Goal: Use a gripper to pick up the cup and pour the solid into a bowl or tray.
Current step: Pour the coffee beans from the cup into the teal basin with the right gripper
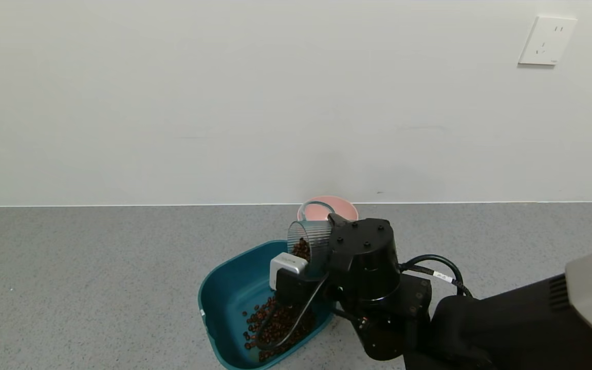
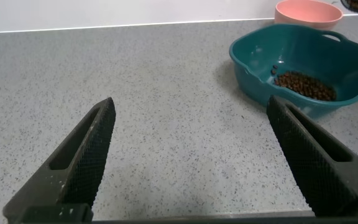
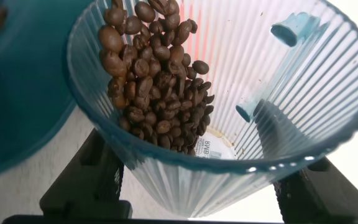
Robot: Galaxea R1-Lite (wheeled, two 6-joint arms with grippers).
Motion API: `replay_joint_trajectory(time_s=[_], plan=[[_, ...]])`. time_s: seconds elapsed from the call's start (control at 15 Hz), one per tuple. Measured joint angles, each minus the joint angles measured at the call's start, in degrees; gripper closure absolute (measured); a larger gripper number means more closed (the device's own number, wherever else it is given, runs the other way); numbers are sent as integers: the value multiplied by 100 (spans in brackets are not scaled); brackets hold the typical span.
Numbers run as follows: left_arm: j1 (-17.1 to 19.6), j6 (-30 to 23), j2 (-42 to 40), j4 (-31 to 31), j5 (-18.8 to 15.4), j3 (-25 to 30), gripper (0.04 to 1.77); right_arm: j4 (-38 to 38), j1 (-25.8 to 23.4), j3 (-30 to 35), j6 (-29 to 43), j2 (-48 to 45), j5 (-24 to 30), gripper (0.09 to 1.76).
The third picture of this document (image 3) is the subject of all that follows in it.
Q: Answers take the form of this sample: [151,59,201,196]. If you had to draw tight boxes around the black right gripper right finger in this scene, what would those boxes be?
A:
[273,157,358,224]

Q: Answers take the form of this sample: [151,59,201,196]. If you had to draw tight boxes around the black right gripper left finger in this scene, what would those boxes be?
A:
[39,129,133,218]

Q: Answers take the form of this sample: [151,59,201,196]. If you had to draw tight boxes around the translucent blue ribbed cup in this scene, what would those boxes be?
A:
[66,0,358,218]

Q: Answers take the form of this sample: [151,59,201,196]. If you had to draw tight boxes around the brown coffee beans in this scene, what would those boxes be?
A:
[0,0,216,156]

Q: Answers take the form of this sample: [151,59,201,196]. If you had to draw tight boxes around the teal plastic basin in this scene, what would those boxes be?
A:
[0,0,96,181]

